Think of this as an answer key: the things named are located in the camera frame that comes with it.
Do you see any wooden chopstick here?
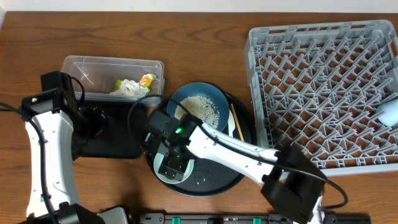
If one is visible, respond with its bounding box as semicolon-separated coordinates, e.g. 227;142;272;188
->
230;103;244;141

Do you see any green bowl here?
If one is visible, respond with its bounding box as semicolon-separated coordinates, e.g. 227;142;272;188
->
153;153;195;184

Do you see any black rectangular tray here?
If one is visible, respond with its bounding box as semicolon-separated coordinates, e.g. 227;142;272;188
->
81;101;147;159

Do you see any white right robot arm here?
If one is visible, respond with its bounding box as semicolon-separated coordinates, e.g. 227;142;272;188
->
147;110;325;223

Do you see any yellow green snack wrapper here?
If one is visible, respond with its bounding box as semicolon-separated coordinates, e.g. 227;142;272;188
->
112;73;157;94

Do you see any blue plate with rice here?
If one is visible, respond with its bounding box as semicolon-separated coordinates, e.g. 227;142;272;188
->
171;82;229;131

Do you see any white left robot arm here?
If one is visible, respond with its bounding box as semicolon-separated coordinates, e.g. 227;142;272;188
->
20;71;129;223

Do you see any white paper napkin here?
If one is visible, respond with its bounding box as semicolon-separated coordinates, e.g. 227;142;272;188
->
110;79;150;96

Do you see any round black serving tray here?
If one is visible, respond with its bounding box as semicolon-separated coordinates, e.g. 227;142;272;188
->
161;82;257;197

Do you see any black aluminium rail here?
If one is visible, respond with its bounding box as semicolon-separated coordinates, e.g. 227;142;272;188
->
137;213;372;224

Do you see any light blue cup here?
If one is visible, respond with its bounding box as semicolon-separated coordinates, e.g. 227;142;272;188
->
376;100;398;126

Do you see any clear plastic waste bin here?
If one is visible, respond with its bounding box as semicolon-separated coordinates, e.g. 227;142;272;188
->
62;55;165;103

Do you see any white plastic spoon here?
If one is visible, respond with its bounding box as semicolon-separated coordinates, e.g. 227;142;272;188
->
228;111;236;138

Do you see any grey plastic dishwasher rack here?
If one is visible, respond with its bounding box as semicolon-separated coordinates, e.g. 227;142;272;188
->
244;20;397;177

